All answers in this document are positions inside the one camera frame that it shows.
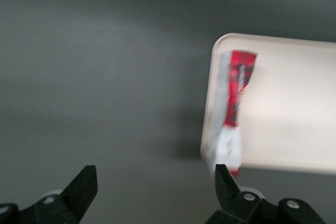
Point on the white rectangular tray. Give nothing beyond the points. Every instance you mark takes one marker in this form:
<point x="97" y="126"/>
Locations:
<point x="283" y="103"/>

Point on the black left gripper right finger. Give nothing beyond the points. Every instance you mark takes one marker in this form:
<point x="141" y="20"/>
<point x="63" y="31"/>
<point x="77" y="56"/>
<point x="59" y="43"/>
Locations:
<point x="225" y="187"/>

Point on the red cookie box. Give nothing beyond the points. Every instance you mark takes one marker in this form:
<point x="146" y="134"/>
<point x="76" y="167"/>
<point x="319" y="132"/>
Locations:
<point x="236" y="90"/>

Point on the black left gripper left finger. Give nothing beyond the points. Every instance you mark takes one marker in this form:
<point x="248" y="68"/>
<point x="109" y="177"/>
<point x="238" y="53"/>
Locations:
<point x="82" y="190"/>

